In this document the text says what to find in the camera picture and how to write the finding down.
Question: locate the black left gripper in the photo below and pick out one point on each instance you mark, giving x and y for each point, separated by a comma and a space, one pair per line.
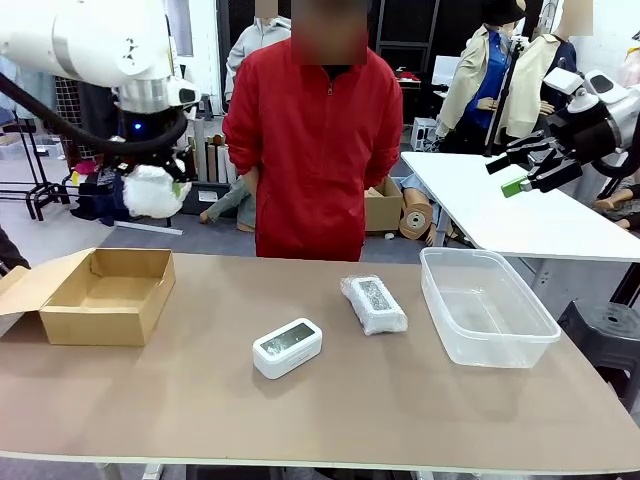
147, 125

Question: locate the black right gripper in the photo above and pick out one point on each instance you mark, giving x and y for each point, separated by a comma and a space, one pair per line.
587, 132

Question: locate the bubble white clock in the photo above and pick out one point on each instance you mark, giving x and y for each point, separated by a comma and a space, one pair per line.
150, 195
375, 305

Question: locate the unwrapped white digital clock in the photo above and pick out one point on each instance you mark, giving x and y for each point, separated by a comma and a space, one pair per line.
287, 350

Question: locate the person's right forearm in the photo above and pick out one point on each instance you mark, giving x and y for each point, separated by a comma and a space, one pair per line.
254, 179

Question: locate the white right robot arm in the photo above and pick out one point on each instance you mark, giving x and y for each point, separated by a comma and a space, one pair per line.
625, 120

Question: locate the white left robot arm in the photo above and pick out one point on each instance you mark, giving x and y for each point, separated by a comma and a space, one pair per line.
90, 40

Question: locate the grey paper roll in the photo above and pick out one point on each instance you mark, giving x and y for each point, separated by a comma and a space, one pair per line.
200, 150

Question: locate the white bar on floor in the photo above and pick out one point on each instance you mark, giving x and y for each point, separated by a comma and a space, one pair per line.
150, 227

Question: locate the grey storage bin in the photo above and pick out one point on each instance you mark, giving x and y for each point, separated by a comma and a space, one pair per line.
210, 200

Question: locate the white table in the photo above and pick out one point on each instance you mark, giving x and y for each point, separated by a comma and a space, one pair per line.
475, 200

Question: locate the black tripod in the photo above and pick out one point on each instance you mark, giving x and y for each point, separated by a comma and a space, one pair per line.
502, 95

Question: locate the lying mannequin leg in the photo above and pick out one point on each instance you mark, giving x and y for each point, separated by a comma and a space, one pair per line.
217, 207

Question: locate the grey plastic stool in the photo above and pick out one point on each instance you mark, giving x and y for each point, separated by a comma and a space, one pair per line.
206, 107

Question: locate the plain black garment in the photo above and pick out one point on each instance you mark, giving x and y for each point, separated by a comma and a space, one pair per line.
95, 105

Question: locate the mannequin cream jacket navy shirt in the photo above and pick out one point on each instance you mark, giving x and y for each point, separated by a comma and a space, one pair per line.
535, 75

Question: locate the mannequin beige coat blue shirt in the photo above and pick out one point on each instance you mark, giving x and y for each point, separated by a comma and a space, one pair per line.
475, 90

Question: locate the white computer case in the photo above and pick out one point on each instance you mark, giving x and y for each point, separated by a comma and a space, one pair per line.
424, 134

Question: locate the white monitor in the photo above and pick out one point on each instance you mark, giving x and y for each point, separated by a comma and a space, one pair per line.
446, 70

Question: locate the kraft paper roll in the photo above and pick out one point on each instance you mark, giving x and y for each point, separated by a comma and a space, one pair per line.
417, 220

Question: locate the light blue denim jacket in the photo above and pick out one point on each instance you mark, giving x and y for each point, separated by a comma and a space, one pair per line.
25, 95

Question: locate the person in grey hoodie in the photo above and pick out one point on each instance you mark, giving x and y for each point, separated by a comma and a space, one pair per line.
250, 45

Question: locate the person in red jacket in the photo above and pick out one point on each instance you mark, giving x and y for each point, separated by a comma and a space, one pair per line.
310, 175

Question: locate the cardboard box on floor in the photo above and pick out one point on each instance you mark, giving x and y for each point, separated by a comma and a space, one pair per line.
385, 210

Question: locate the dark fabric object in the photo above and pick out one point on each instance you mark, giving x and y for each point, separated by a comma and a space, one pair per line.
10, 250

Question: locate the open brown cardboard box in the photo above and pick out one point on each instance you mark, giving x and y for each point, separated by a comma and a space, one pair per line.
100, 325

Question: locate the black plastic stool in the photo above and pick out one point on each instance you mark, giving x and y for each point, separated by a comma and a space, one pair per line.
605, 330

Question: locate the clear plastic container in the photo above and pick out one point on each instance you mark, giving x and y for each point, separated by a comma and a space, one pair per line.
500, 350

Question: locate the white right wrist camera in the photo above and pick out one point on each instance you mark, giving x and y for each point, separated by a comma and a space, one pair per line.
562, 80

